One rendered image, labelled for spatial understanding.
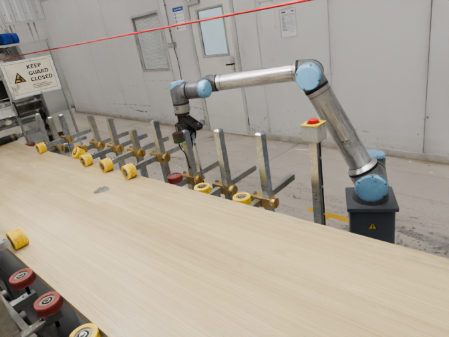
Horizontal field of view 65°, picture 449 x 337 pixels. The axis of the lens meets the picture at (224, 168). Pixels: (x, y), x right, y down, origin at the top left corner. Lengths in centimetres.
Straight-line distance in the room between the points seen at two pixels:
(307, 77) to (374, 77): 244
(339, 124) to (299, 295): 92
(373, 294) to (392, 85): 315
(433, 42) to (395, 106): 68
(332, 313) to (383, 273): 21
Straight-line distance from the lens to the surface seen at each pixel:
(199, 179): 194
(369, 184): 179
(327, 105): 170
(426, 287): 111
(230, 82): 192
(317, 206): 150
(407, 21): 389
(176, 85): 190
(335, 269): 113
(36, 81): 391
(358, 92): 418
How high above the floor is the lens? 162
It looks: 22 degrees down
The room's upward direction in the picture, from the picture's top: 10 degrees counter-clockwise
